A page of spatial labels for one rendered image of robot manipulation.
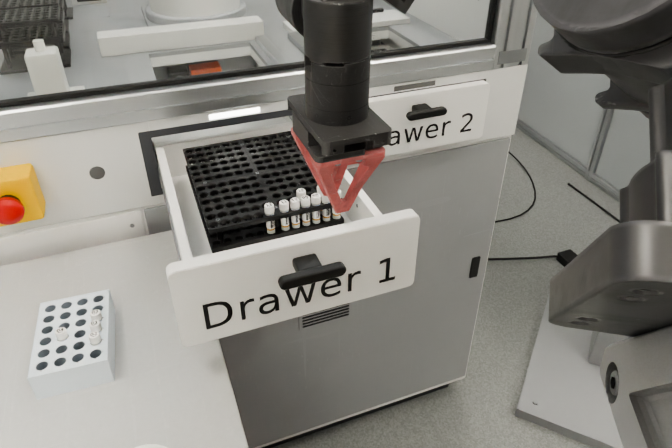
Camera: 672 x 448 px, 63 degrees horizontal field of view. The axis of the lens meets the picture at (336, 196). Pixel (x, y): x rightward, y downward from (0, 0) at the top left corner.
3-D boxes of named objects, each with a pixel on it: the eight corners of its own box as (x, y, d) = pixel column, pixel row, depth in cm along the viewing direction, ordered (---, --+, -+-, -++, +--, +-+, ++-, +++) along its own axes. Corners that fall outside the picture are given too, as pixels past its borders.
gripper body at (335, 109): (347, 104, 56) (349, 31, 52) (392, 149, 48) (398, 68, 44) (286, 113, 54) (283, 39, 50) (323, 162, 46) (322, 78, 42)
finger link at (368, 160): (354, 180, 59) (356, 99, 54) (383, 216, 54) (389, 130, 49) (293, 192, 57) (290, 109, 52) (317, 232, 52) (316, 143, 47)
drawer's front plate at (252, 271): (413, 285, 71) (421, 214, 65) (182, 349, 62) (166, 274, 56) (407, 277, 72) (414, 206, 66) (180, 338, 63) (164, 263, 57)
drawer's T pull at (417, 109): (447, 115, 95) (448, 107, 94) (408, 122, 92) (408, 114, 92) (436, 107, 97) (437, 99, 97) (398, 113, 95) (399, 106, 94)
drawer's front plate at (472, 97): (482, 137, 105) (491, 82, 99) (340, 165, 96) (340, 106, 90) (477, 134, 106) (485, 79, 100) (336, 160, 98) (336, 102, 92)
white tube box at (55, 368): (114, 381, 65) (107, 359, 63) (37, 400, 63) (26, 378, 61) (115, 309, 75) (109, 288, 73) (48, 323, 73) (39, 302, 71)
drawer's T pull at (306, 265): (347, 275, 60) (347, 265, 59) (280, 292, 58) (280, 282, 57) (335, 255, 63) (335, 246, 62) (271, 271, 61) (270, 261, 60)
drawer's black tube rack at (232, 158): (344, 240, 76) (344, 200, 72) (215, 270, 70) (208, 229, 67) (294, 164, 93) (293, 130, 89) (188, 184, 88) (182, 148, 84)
